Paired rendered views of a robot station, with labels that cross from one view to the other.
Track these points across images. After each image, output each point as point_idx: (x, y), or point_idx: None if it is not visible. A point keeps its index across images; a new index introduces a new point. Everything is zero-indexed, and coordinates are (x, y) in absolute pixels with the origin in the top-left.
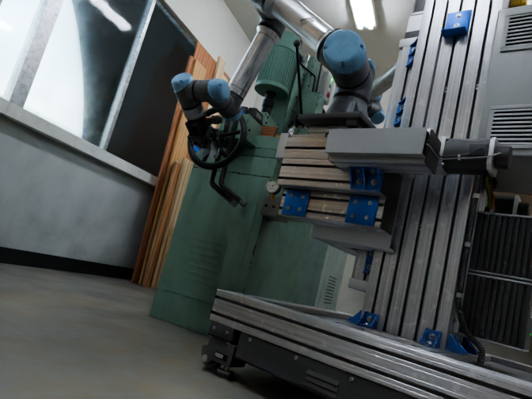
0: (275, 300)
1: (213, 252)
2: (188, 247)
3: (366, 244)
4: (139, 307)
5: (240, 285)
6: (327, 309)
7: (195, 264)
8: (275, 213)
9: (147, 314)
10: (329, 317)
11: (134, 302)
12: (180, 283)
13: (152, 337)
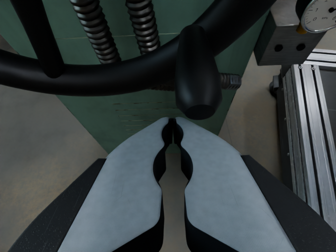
0: (321, 195)
1: (159, 112)
2: (110, 114)
3: None
4: (78, 133)
5: (214, 127)
6: (304, 85)
7: (137, 125)
8: (302, 58)
9: (106, 153)
10: (334, 123)
11: (60, 119)
12: (127, 138)
13: (186, 245)
